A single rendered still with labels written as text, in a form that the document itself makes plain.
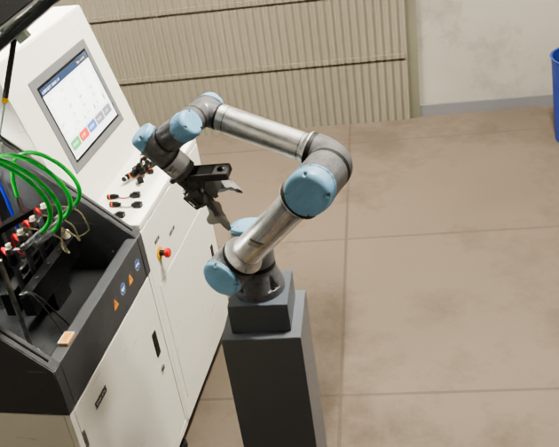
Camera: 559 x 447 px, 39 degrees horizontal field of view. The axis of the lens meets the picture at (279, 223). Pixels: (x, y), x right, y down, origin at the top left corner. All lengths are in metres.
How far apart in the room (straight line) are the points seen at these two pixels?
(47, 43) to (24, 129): 0.40
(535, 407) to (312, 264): 1.41
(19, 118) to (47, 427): 0.98
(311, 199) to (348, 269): 2.17
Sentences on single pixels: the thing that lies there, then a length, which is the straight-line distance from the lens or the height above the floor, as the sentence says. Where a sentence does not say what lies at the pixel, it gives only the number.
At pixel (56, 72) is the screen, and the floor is 1.42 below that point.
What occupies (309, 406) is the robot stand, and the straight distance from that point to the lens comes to 2.52.
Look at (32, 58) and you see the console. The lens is 2.85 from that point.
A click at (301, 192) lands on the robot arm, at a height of 1.38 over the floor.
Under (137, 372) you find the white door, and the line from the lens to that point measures 2.71.
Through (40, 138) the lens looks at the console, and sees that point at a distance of 2.74.
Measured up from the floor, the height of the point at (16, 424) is 0.75.
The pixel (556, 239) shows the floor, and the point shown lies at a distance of 4.23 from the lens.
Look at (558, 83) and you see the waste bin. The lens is 5.02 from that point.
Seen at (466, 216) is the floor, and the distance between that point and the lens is 4.41.
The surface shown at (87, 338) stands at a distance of 2.36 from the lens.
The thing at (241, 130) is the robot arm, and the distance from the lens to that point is 2.07.
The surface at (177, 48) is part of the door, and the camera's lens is 5.54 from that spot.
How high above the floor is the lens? 2.26
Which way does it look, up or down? 30 degrees down
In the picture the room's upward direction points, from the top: 9 degrees counter-clockwise
